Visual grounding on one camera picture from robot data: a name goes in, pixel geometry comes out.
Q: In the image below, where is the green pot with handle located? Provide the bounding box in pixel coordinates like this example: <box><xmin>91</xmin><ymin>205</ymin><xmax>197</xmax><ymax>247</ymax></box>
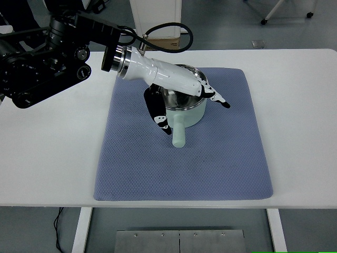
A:
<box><xmin>165</xmin><ymin>64</ymin><xmax>210</xmax><ymax>148</ymax></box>

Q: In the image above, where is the glass lid with green knob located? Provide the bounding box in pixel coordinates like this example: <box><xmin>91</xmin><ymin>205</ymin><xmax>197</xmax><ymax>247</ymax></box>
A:
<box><xmin>160</xmin><ymin>64</ymin><xmax>210</xmax><ymax>109</ymax></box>

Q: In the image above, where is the black equipment case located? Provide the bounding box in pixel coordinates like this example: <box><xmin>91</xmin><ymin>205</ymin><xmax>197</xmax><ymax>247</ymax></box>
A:
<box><xmin>44</xmin><ymin>0</ymin><xmax>106</xmax><ymax>13</ymax></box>

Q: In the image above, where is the white frame with black casters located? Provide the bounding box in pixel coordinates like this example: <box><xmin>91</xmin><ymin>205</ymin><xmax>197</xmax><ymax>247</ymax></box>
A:
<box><xmin>260</xmin><ymin>0</ymin><xmax>315</xmax><ymax>26</ymax></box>

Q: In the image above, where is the black floor cable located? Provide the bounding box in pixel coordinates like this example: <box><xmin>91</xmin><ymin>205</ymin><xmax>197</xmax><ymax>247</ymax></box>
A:
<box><xmin>54</xmin><ymin>207</ymin><xmax>65</xmax><ymax>253</ymax></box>

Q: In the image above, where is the white table leg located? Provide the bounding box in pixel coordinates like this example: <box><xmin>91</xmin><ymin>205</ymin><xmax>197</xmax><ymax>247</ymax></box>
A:
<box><xmin>71</xmin><ymin>207</ymin><xmax>93</xmax><ymax>253</ymax></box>
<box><xmin>266</xmin><ymin>208</ymin><xmax>288</xmax><ymax>253</ymax></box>

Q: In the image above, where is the person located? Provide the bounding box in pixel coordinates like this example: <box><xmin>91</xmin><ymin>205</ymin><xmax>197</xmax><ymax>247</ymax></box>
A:
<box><xmin>12</xmin><ymin>0</ymin><xmax>51</xmax><ymax>31</ymax></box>

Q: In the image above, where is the white pedestal cabinet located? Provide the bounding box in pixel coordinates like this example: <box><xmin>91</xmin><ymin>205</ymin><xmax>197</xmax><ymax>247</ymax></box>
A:
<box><xmin>128</xmin><ymin>0</ymin><xmax>183</xmax><ymax>40</ymax></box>

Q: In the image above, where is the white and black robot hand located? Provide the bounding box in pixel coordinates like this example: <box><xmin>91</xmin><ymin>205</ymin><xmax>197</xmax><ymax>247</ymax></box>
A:
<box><xmin>121</xmin><ymin>47</ymin><xmax>231</xmax><ymax>135</ymax></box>

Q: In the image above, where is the brown cardboard box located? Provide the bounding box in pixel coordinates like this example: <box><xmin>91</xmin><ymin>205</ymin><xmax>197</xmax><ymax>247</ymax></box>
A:
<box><xmin>142</xmin><ymin>37</ymin><xmax>181</xmax><ymax>52</ymax></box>

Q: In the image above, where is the blue quilted mat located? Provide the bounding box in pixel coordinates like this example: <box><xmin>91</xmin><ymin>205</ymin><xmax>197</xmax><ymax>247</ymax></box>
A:
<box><xmin>94</xmin><ymin>67</ymin><xmax>274</xmax><ymax>202</ymax></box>

